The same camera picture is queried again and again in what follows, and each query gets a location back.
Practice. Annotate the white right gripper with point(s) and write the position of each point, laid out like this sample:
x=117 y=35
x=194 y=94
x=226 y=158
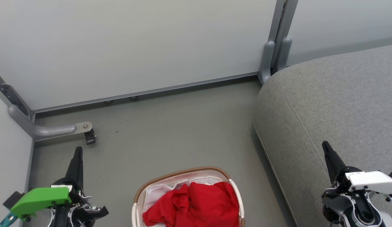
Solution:
x=369 y=181

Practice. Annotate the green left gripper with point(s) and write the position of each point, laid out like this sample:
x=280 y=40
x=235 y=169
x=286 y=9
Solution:
x=41 y=197

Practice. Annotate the grey fabric sofa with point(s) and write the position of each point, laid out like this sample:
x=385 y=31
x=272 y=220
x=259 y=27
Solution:
x=335 y=110

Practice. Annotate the white basket brown rim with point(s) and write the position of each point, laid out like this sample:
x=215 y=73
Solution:
x=137 y=197

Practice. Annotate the black caster wheel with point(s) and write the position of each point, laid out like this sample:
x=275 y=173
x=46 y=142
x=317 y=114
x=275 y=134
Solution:
x=90 y=137

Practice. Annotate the white basket liner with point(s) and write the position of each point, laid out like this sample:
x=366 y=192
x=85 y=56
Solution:
x=158 y=190

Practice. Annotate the grey partition foot tube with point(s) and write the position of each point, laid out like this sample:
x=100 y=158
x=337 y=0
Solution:
x=47 y=129

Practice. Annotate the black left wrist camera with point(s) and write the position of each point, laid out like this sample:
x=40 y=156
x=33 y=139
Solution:
x=13 y=199

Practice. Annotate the grey partition bottom rail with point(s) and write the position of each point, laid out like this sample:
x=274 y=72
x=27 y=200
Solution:
x=145 y=92

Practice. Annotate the grey double partition post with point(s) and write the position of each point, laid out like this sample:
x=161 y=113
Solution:
x=279 y=37

